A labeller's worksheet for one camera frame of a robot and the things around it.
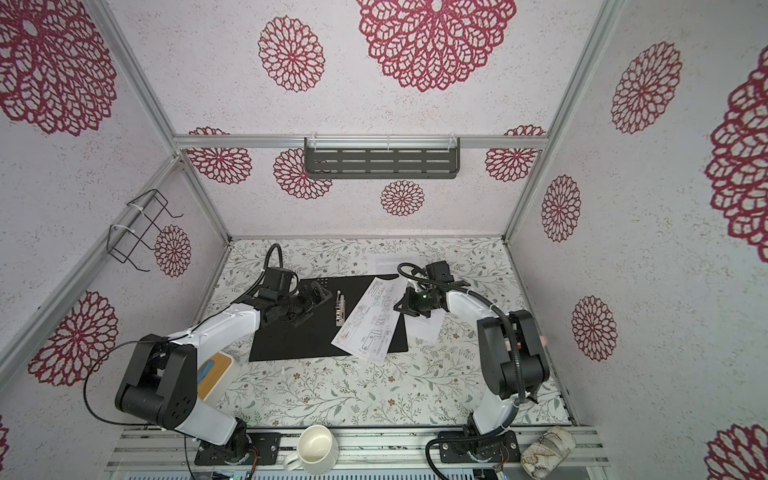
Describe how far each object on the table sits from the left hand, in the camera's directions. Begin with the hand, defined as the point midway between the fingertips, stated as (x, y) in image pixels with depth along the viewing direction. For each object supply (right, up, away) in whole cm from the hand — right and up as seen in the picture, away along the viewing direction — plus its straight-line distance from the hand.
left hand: (324, 306), depth 90 cm
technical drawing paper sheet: (+13, -7, +5) cm, 16 cm away
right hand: (+22, +1, 0) cm, 22 cm away
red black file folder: (-4, -10, +2) cm, 11 cm away
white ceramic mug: (+1, -35, -15) cm, 38 cm away
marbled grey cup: (+57, -32, -20) cm, 68 cm away
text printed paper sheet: (+19, +13, +22) cm, 32 cm away
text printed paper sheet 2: (+31, -8, +4) cm, 33 cm away
